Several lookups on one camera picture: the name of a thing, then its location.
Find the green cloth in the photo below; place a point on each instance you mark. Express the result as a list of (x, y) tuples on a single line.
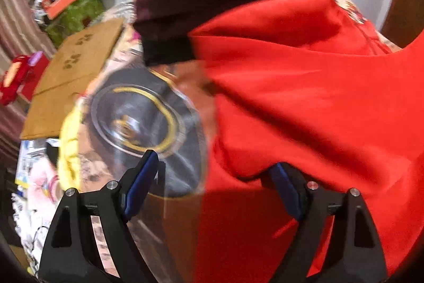
[(73, 14)]

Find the striped curtain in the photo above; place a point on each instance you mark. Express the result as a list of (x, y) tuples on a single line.
[(13, 14)]

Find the cardboard box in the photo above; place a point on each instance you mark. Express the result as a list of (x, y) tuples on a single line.
[(76, 70)]

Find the red garment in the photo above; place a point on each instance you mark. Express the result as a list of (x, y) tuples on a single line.
[(298, 87)]

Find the orange box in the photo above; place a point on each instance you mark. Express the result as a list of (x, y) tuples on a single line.
[(61, 4)]

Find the pile of papers and clutter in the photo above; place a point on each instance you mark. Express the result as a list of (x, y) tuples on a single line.
[(36, 177)]

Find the folded black garment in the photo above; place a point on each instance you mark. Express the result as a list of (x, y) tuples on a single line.
[(165, 51)]

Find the yellow beige fleece blanket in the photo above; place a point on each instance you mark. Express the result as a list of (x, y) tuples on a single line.
[(69, 137)]

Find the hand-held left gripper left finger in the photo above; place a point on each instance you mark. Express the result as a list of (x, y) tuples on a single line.
[(142, 183)]

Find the red plush toy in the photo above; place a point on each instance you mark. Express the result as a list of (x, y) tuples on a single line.
[(13, 77)]

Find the wooden door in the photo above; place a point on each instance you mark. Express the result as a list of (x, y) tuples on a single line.
[(407, 11)]

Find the folded maroon garment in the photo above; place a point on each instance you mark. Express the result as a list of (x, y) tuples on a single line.
[(165, 11)]

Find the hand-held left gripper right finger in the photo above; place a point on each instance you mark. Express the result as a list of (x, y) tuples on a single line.
[(286, 193)]

